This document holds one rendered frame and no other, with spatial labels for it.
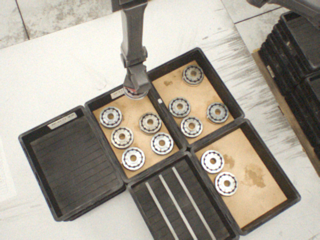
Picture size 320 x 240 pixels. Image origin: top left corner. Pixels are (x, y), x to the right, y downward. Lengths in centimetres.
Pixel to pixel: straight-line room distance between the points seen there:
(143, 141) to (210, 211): 42
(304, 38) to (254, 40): 58
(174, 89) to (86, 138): 47
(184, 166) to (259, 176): 33
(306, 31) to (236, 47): 61
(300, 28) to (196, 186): 133
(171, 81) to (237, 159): 48
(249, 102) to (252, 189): 48
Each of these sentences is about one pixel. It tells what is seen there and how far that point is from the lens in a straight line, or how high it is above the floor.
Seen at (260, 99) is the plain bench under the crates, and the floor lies 70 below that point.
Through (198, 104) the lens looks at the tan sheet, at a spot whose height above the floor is 83.
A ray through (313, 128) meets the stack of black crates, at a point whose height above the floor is 27.
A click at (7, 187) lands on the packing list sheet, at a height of 70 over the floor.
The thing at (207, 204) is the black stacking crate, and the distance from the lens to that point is 144.
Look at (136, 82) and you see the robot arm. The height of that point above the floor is 125.
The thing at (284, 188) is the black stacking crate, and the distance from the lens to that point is 150.
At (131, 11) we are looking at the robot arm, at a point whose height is 163.
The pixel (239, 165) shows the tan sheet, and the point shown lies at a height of 83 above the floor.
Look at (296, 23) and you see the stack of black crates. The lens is 233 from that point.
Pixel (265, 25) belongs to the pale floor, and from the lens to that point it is 288.
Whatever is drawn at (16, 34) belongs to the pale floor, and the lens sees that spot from 284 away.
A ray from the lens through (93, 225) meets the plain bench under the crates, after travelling 156.
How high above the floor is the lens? 224
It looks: 72 degrees down
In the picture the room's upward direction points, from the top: 6 degrees clockwise
